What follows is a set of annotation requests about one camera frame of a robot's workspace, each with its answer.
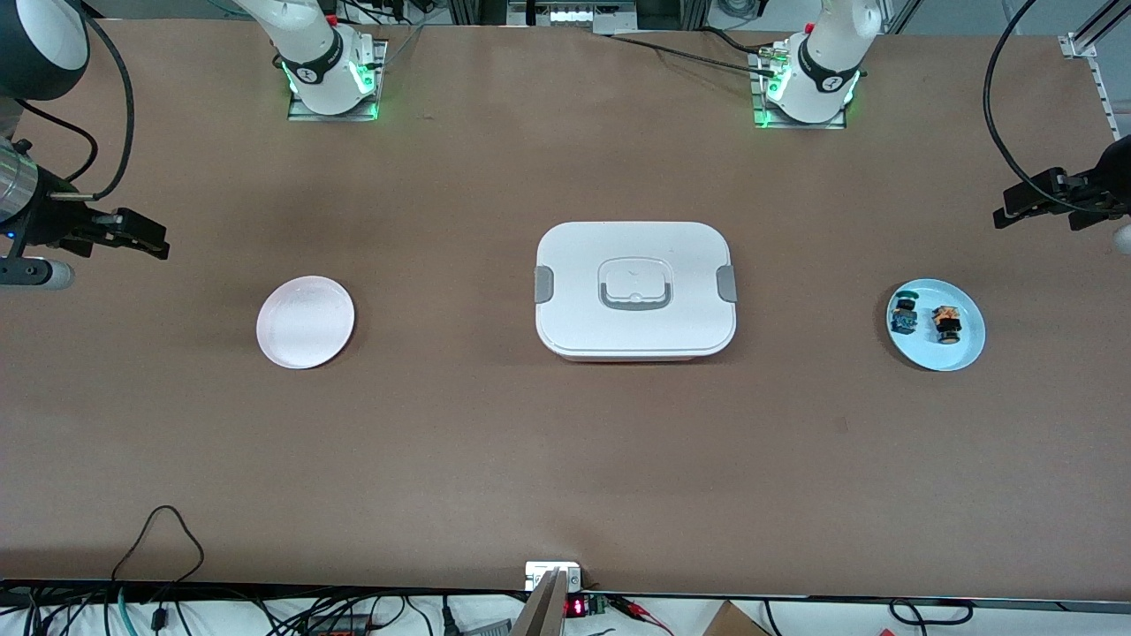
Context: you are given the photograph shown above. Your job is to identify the aluminium corner bracket rail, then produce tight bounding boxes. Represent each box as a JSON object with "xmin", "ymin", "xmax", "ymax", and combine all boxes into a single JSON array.
[{"xmin": 1059, "ymin": 0, "xmax": 1131, "ymax": 151}]

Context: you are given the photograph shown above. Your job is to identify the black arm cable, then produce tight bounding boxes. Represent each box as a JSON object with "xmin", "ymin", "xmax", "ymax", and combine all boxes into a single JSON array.
[
  {"xmin": 983, "ymin": 0, "xmax": 1131, "ymax": 217},
  {"xmin": 13, "ymin": 13, "xmax": 135, "ymax": 202}
]

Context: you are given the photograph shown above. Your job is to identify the thin black table cable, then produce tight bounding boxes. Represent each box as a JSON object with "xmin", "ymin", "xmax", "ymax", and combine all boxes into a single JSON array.
[{"xmin": 605, "ymin": 26, "xmax": 778, "ymax": 76}]

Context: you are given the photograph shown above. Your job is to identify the white lunch box grey clips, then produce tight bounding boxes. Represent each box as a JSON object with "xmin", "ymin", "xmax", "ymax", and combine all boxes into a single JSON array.
[{"xmin": 534, "ymin": 221, "xmax": 738, "ymax": 362}]

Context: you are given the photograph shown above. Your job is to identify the brown cardboard piece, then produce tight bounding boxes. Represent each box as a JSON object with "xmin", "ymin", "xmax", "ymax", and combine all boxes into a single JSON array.
[{"xmin": 702, "ymin": 601, "xmax": 770, "ymax": 636}]

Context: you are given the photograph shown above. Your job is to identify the white round plate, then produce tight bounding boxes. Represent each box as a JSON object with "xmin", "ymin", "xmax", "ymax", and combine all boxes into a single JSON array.
[{"xmin": 256, "ymin": 276, "xmax": 356, "ymax": 370}]

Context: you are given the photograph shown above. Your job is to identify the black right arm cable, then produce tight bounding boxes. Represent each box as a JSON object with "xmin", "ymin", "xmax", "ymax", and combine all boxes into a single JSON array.
[{"xmin": 13, "ymin": 13, "xmax": 135, "ymax": 202}]

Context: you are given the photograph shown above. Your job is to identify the grey metal frame rail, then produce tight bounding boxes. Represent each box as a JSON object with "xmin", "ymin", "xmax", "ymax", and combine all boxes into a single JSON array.
[{"xmin": 508, "ymin": 0, "xmax": 637, "ymax": 27}]

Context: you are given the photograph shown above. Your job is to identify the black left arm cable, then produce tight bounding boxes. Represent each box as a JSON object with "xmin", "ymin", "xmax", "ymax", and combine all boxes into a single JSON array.
[{"xmin": 983, "ymin": 0, "xmax": 1131, "ymax": 217}]

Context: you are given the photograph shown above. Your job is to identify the light blue round plate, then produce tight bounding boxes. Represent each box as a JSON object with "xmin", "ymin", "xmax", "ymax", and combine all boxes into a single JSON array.
[{"xmin": 886, "ymin": 278, "xmax": 986, "ymax": 372}]

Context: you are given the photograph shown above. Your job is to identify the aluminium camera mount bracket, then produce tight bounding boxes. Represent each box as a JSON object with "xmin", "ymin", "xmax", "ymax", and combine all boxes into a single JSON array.
[{"xmin": 508, "ymin": 561, "xmax": 584, "ymax": 636}]

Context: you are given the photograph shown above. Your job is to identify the black looped cable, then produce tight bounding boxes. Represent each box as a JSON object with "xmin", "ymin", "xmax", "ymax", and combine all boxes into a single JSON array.
[{"xmin": 110, "ymin": 505, "xmax": 206, "ymax": 636}]

